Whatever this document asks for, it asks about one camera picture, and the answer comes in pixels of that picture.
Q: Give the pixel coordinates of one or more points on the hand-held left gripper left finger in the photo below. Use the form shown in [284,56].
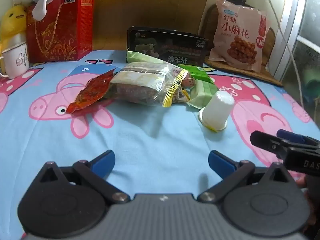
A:
[103,163]

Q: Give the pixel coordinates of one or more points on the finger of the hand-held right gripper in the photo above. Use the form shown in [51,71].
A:
[291,136]
[265,141]

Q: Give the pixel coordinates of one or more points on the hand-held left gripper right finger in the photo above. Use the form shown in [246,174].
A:
[220,162]

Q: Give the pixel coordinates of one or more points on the white plastic cup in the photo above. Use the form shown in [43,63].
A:
[217,110]

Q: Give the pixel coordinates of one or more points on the light green packet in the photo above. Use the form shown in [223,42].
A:
[135,56]
[203,93]

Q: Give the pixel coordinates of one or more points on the red snack packet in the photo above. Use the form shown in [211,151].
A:
[92,90]

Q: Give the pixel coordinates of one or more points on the small sausage snack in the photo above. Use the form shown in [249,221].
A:
[188,82]

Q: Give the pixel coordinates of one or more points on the clear bag of cakes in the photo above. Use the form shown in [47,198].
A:
[140,85]

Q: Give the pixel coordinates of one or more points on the dark green packet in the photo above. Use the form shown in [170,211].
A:
[197,72]

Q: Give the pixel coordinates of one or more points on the black cardboard box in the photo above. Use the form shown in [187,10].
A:
[175,47]

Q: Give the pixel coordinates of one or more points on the person's right hand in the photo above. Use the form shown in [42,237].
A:
[301,182]

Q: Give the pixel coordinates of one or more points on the printed blanket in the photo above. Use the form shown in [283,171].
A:
[150,130]

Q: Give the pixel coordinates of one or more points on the brown seat cushion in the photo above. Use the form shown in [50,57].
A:
[265,76]

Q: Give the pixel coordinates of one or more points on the pink snack bag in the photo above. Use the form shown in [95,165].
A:
[240,35]

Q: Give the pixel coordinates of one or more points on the white enamel mug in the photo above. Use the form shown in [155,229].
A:
[16,60]

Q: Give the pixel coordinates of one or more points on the red gift box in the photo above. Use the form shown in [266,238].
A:
[62,30]

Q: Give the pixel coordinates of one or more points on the wooden board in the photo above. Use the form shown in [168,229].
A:
[150,5]

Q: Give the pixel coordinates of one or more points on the yellow plush duck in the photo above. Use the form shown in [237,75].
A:
[13,20]

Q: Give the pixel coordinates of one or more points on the metal window frame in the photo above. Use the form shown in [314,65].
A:
[305,30]

